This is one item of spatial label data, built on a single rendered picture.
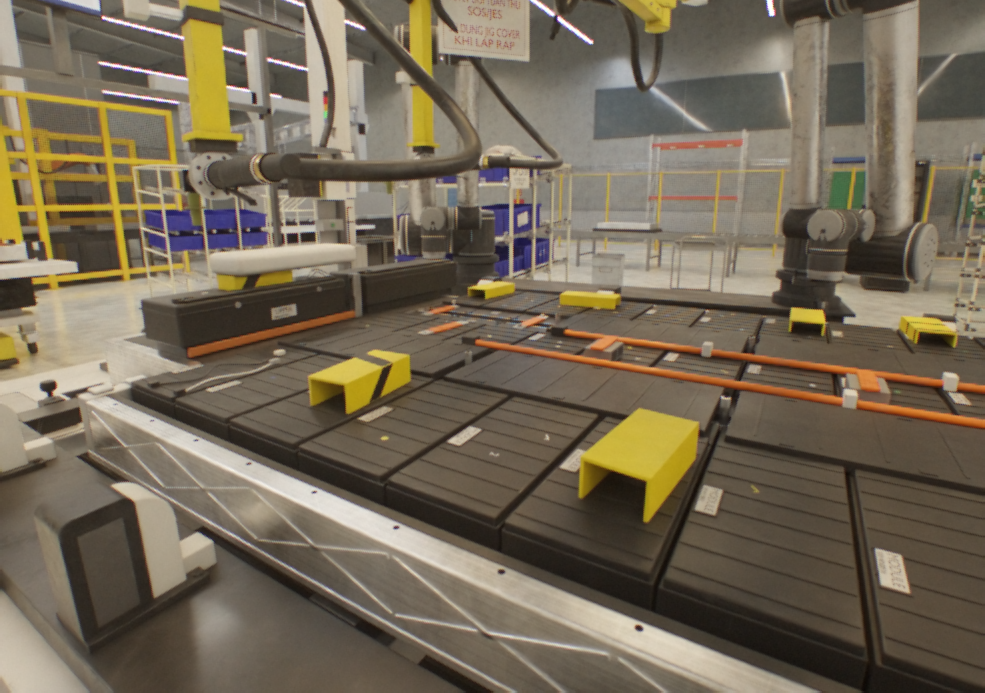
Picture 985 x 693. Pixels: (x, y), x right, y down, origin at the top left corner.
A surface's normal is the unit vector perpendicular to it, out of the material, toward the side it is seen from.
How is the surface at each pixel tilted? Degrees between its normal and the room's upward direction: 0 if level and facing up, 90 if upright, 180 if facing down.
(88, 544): 90
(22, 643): 0
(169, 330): 90
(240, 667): 0
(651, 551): 0
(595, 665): 90
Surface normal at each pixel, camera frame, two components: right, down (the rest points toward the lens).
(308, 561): -0.52, 0.19
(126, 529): 0.85, 0.11
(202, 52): 0.70, 0.16
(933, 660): 0.00, -0.97
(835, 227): -0.77, 0.15
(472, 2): 0.37, 0.21
